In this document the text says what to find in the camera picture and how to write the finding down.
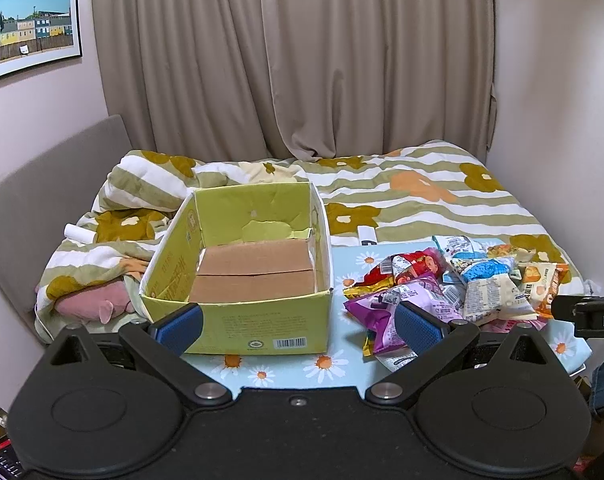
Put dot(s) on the framed houses picture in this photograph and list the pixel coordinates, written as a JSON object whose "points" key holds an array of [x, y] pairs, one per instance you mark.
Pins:
{"points": [[37, 32]]}

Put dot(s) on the purple snack packet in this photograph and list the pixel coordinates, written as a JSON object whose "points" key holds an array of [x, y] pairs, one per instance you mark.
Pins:
{"points": [[376, 311]]}

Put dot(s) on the green yellow snack packet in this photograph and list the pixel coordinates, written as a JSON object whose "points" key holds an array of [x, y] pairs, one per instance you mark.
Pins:
{"points": [[517, 254]]}

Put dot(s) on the light blue daisy cloth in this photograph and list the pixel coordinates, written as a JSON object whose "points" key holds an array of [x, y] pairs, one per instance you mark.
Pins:
{"points": [[344, 363]]}

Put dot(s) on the orange white snack packet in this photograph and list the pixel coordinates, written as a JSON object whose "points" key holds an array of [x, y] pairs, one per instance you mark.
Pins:
{"points": [[540, 284]]}

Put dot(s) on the beige curtain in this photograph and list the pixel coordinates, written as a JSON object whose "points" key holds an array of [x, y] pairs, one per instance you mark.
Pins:
{"points": [[250, 79]]}

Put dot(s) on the pink plush pillow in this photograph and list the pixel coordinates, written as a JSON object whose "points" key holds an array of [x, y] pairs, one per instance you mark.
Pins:
{"points": [[100, 303]]}

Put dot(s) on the red snack packet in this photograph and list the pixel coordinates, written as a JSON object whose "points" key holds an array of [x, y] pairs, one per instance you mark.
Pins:
{"points": [[398, 269]]}

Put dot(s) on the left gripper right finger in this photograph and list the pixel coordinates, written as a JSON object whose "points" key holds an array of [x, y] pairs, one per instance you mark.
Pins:
{"points": [[420, 330]]}

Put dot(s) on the striped floral duvet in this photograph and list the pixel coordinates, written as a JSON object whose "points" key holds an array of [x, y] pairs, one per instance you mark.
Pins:
{"points": [[410, 194]]}

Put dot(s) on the white blue snack packet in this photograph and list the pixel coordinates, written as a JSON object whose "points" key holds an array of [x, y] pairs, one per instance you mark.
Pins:
{"points": [[496, 298]]}

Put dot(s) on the grey headboard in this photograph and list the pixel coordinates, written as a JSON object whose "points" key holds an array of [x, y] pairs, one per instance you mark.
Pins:
{"points": [[38, 199]]}

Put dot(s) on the green cardboard box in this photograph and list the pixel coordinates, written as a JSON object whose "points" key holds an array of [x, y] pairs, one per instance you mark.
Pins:
{"points": [[256, 258]]}

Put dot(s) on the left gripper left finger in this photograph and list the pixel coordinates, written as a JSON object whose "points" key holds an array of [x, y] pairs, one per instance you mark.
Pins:
{"points": [[178, 330]]}

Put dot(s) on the white paper roll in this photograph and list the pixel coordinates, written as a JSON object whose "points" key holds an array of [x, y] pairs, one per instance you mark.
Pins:
{"points": [[79, 234]]}

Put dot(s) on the blue cartoon snack packet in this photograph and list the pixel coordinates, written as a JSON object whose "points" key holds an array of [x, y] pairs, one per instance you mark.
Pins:
{"points": [[469, 260]]}

